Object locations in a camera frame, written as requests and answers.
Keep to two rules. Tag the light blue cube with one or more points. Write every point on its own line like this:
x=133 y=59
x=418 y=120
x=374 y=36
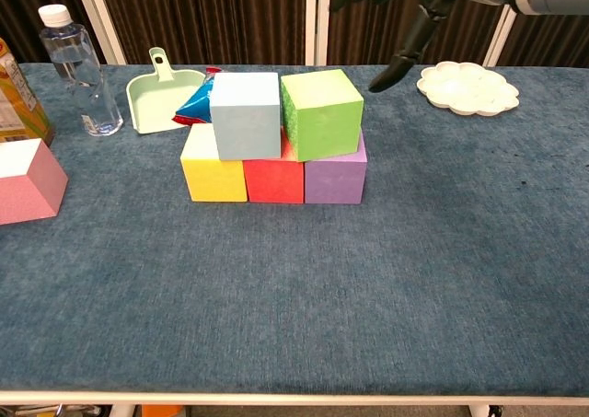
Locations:
x=248 y=122

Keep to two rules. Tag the purple cube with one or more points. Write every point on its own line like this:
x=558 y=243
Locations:
x=336 y=182

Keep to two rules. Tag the orange-red cube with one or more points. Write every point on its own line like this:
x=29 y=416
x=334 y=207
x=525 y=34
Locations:
x=273 y=182

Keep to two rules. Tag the yellow cube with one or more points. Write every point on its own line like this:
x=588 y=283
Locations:
x=214 y=182

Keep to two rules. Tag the clear plastic water bottle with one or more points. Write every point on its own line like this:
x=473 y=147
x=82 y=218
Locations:
x=83 y=81

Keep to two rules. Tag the blue table cloth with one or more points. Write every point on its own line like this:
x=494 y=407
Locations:
x=294 y=274

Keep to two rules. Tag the white flower-shaped paint palette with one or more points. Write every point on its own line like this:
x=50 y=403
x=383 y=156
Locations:
x=469 y=90

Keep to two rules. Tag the white table frame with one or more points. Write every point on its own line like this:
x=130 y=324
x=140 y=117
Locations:
x=294 y=398

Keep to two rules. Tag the mint green dustpan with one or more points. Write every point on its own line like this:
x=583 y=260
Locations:
x=152 y=104

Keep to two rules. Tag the amber tea bottle yellow label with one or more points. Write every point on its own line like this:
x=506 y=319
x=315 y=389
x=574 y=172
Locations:
x=18 y=108

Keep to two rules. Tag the blue snack bag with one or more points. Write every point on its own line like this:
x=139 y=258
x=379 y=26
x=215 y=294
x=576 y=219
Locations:
x=195 y=106

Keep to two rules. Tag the pink cube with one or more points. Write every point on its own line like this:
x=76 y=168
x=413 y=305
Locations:
x=27 y=196

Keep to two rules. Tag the green cube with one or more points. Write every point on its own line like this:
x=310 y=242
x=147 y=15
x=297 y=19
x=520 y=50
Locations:
x=326 y=122

